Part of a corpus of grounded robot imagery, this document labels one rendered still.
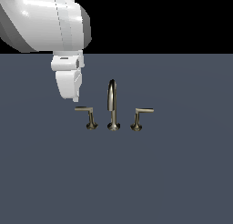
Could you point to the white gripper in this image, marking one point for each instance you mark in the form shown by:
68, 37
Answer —
67, 73

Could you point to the brushed metal faucet spout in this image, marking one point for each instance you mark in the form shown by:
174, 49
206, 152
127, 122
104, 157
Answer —
112, 106

